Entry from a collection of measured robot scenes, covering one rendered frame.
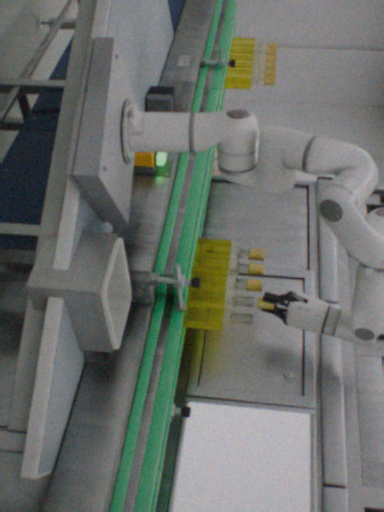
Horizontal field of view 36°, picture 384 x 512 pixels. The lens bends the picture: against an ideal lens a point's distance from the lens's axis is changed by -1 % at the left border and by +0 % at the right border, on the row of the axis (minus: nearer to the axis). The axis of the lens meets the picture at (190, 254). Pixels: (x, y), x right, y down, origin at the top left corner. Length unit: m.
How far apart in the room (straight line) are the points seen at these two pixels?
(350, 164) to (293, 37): 6.43
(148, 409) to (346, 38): 6.74
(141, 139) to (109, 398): 0.60
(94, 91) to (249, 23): 6.43
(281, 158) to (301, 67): 6.60
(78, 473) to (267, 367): 0.60
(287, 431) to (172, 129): 0.79
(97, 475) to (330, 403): 0.64
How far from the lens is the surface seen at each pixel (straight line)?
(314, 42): 7.76
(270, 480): 1.49
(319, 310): 1.55
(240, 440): 1.53
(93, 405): 1.39
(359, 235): 1.26
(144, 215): 1.62
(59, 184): 1.38
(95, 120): 1.25
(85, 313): 1.28
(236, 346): 1.67
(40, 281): 1.26
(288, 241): 1.99
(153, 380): 1.42
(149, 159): 1.71
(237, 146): 1.39
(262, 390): 1.60
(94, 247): 1.30
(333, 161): 1.31
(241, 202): 2.11
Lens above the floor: 1.14
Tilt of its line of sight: 6 degrees down
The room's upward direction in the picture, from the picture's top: 94 degrees clockwise
